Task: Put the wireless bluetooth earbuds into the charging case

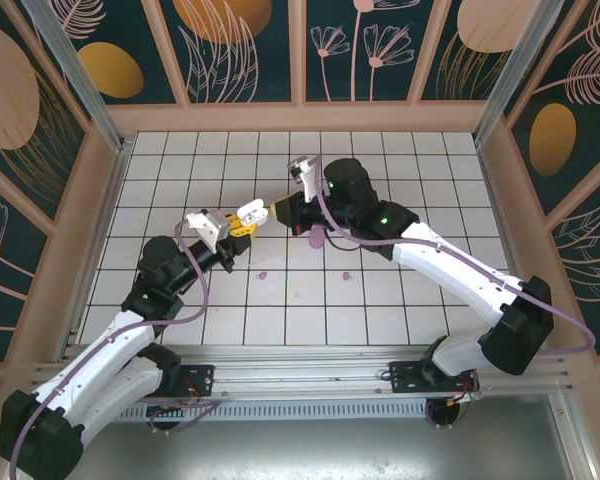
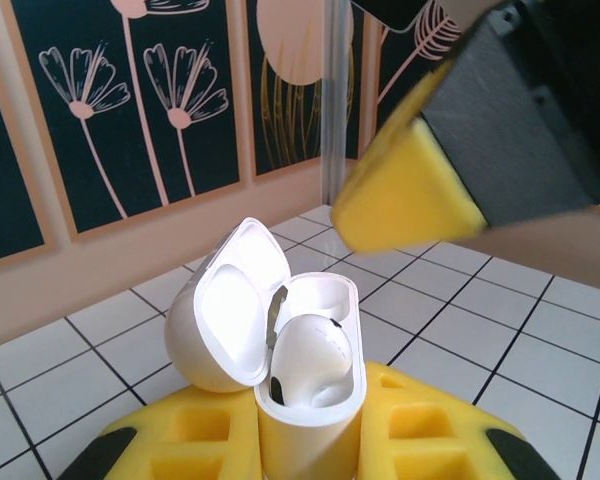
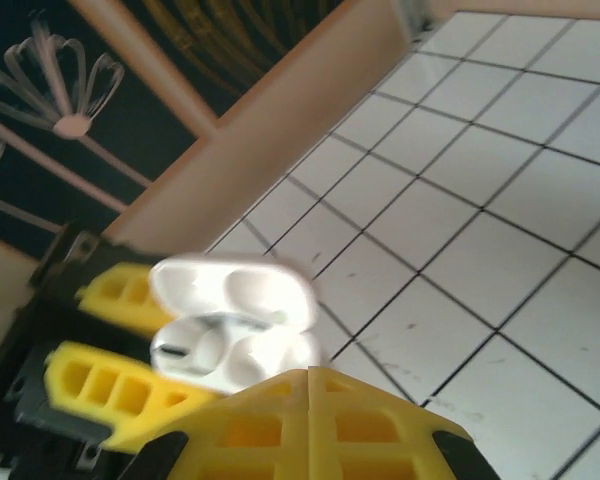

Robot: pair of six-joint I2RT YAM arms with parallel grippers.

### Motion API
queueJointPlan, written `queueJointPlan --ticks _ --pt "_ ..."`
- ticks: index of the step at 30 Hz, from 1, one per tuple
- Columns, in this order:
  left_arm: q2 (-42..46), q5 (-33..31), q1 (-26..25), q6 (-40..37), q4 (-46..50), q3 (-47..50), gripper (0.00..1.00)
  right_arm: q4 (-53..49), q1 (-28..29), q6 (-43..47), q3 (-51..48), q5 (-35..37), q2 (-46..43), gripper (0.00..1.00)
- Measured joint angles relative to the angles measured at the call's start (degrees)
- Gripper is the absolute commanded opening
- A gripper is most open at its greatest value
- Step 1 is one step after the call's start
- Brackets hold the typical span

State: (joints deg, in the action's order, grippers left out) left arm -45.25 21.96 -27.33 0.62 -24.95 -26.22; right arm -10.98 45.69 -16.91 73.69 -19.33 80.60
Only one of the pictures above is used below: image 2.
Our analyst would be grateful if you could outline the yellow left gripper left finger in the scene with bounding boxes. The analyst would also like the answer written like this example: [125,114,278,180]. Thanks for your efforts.
[54,387,264,480]

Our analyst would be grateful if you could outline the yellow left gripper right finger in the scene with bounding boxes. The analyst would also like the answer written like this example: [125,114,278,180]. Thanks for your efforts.
[357,360,556,480]

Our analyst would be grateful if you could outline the white earbud charging case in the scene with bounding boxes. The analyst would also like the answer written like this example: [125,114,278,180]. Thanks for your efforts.
[163,215,369,480]

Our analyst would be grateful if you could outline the white wireless earbud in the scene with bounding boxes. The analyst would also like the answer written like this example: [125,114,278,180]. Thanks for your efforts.
[267,313,355,409]

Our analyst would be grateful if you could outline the dark panel feathers gold oval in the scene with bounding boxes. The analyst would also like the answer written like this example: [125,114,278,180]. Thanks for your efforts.
[364,0,462,161]

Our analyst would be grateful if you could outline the dark panel peach disc grass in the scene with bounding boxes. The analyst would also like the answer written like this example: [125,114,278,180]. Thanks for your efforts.
[242,0,376,184]

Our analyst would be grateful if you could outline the aluminium corner post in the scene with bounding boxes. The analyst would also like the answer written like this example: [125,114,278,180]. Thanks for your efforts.
[319,0,357,207]

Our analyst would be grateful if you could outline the dark wall panel three flowers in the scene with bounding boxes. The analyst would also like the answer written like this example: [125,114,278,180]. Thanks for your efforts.
[0,0,251,246]

